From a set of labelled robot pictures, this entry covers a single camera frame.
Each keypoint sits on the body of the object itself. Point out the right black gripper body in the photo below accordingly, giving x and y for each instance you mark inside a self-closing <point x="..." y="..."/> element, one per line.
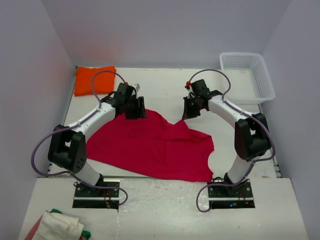
<point x="196" y="107"/>

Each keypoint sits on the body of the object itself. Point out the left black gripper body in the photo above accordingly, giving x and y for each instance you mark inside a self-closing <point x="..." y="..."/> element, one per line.
<point x="131" y="108"/>

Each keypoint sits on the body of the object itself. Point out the magenta t shirt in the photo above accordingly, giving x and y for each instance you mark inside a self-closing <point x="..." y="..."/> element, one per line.
<point x="153" y="147"/>

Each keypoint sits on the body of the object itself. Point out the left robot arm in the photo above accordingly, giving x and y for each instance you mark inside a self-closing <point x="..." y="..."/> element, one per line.
<point x="68" y="145"/>

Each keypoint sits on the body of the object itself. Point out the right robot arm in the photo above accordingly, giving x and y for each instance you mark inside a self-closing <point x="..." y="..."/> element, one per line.
<point x="251" y="133"/>

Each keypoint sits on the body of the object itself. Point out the folded orange t shirt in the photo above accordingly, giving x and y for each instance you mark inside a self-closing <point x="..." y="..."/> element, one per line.
<point x="103" y="83"/>

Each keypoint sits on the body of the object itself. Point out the white plastic basket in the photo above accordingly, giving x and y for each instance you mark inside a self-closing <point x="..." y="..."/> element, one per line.
<point x="249" y="77"/>

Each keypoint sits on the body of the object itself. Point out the cream white cloth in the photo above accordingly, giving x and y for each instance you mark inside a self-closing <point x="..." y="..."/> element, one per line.
<point x="45" y="230"/>

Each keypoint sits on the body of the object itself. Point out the pink cloth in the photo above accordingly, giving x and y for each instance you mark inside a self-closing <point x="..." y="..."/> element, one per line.
<point x="33" y="230"/>

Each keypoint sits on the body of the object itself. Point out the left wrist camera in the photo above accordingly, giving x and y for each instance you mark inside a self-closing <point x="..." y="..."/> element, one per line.
<point x="136" y="86"/>

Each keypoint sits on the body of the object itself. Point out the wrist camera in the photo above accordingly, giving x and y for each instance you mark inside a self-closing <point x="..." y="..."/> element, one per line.
<point x="136" y="86"/>
<point x="188" y="85"/>

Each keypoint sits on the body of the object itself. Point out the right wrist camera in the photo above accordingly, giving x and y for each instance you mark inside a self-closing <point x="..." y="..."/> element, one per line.
<point x="188" y="85"/>

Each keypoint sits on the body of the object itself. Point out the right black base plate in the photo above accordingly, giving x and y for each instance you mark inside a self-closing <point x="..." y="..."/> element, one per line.
<point x="239" y="197"/>

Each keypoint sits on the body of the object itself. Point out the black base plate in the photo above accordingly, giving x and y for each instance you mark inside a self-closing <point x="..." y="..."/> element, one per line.
<point x="92" y="198"/>
<point x="239" y="197"/>

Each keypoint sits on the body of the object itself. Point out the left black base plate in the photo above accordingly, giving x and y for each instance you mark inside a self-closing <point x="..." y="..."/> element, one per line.
<point x="92" y="198"/>

